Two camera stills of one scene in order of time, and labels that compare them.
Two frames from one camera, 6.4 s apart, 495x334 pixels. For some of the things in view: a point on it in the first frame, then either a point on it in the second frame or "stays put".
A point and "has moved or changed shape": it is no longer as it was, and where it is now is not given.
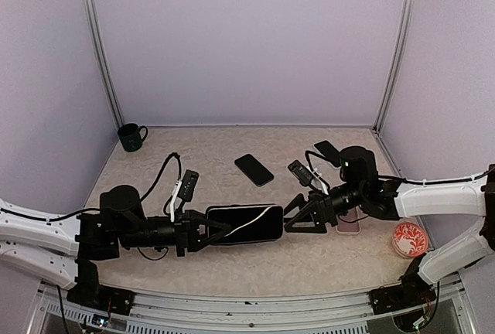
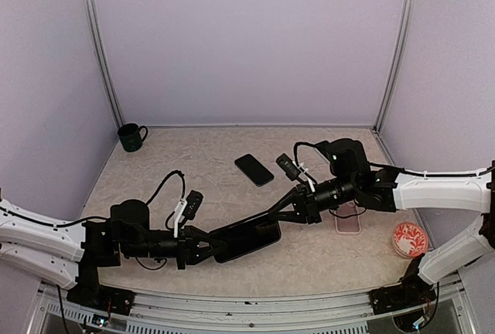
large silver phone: (248, 223) has moved or changed shape
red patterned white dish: (409, 240) stays put
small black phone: (258, 174) stays put
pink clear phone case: (349, 223) stays put
